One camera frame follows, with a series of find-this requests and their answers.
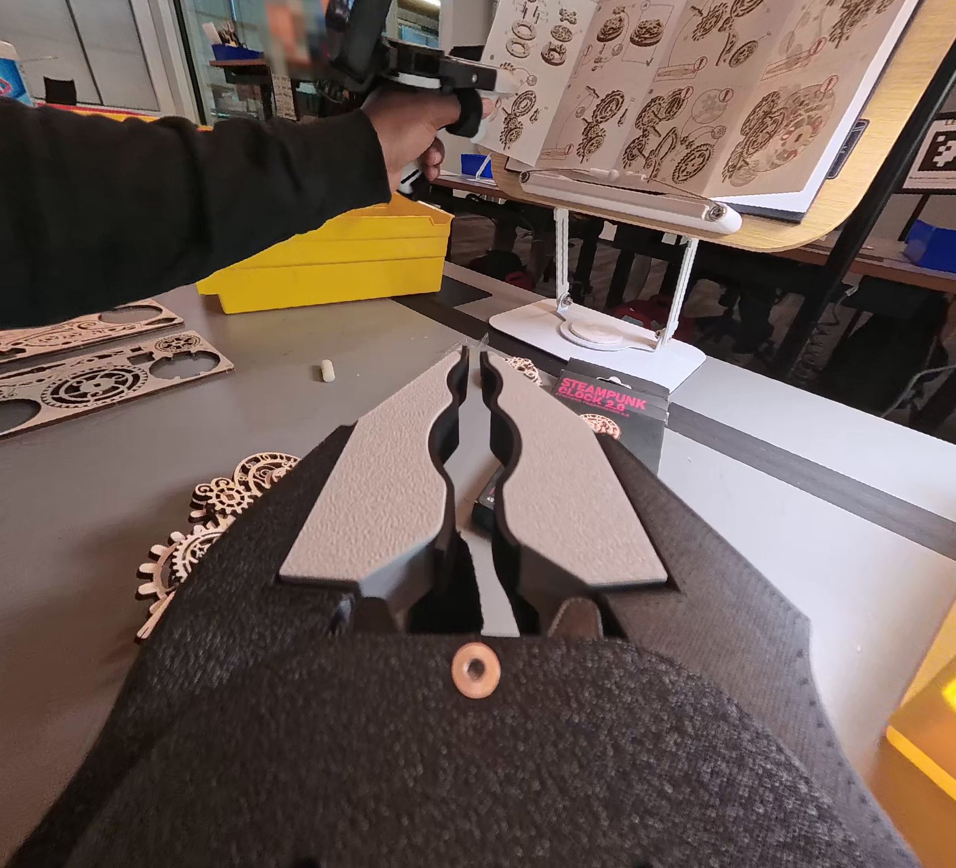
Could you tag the wooden puzzle sheet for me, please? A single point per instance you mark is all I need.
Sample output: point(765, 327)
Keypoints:
point(112, 390)
point(89, 330)

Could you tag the person's left hand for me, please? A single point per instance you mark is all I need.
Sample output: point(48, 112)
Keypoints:
point(407, 129)

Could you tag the wooden side table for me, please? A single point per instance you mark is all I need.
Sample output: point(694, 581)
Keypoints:
point(859, 267)

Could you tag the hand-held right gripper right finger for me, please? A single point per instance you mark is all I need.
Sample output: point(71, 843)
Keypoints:
point(582, 502)

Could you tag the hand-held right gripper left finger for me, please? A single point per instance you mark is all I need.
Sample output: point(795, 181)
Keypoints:
point(373, 502)

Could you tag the wooden gear assembly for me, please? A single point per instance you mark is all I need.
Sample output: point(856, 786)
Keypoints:
point(216, 491)

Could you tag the small round wooden gear stack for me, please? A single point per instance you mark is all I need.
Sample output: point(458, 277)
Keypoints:
point(523, 369)

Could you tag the large folded instruction sheet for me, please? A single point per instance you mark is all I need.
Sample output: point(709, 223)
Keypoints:
point(784, 62)

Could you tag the black puzzle box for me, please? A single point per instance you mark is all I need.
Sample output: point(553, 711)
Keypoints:
point(620, 398)

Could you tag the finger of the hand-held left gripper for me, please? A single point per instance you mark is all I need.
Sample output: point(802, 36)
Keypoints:
point(508, 82)

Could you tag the small blue bin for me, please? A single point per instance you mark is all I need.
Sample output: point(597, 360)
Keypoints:
point(476, 168)

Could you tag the person's left forearm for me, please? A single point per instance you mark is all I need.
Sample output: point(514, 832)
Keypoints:
point(149, 211)

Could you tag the black framed marker board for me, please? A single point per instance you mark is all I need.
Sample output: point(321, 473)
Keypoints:
point(937, 155)

